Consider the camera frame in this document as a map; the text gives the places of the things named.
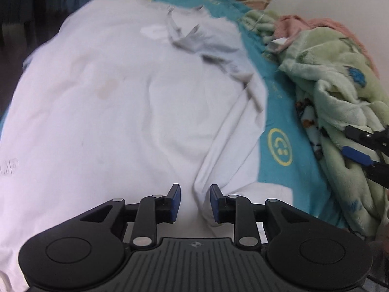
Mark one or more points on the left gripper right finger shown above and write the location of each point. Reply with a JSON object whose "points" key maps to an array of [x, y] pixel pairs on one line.
{"points": [[240, 212]]}

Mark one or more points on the green fleece blanket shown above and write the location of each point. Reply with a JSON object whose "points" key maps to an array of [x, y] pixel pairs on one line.
{"points": [[335, 87]]}

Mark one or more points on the white t-shirt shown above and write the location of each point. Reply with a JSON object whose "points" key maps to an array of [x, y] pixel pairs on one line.
{"points": [[129, 98]]}

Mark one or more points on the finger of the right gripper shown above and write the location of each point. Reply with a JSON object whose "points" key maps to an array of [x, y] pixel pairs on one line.
{"points": [[375, 140], [375, 171]]}

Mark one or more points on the teal patterned bed sheet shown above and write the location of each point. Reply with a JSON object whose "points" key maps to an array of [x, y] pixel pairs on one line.
{"points": [[286, 158]]}

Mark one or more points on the pink fleece blanket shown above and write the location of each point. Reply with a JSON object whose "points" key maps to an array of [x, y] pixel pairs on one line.
{"points": [[289, 27]]}

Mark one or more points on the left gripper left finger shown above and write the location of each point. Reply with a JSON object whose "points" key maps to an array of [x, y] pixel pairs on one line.
{"points": [[149, 213]]}

